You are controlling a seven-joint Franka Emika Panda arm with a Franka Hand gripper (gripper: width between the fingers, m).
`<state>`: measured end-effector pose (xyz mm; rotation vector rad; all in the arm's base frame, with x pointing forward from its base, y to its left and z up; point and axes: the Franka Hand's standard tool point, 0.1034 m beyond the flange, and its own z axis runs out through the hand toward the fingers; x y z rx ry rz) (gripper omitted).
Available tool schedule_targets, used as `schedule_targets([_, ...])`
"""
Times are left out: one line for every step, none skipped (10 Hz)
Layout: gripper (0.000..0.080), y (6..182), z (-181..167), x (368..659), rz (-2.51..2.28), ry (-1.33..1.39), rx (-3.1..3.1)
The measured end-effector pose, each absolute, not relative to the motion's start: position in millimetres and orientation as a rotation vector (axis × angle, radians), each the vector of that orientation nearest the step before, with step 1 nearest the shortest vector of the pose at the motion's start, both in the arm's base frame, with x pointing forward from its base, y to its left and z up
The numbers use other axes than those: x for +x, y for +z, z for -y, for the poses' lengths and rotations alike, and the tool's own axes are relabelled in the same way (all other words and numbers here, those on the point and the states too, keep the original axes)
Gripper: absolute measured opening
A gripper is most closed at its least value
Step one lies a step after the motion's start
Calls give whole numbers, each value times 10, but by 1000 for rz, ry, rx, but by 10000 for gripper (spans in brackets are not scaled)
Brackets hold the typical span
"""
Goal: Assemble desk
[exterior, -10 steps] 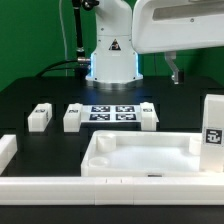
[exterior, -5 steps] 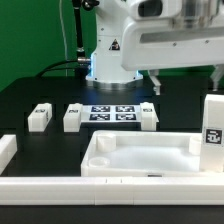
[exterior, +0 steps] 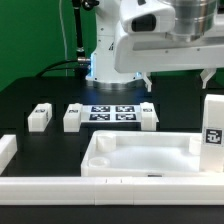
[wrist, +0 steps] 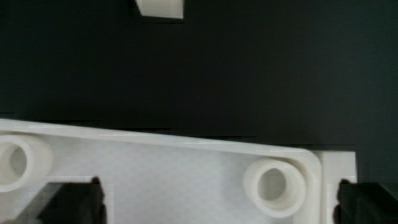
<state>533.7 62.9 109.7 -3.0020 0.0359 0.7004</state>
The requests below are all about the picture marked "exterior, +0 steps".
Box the white desk top tray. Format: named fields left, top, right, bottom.
left=80, top=129, right=224, bottom=178

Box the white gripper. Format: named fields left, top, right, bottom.
left=114, top=0, right=224, bottom=92

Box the white left fence block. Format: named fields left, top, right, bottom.
left=0, top=135, right=17, bottom=175

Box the white front fence bar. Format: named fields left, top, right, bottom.
left=0, top=177, right=224, bottom=205

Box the black cable bundle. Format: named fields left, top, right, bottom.
left=35, top=59, right=92, bottom=78

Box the fiducial marker plate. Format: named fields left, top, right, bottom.
left=81, top=105, right=141, bottom=123

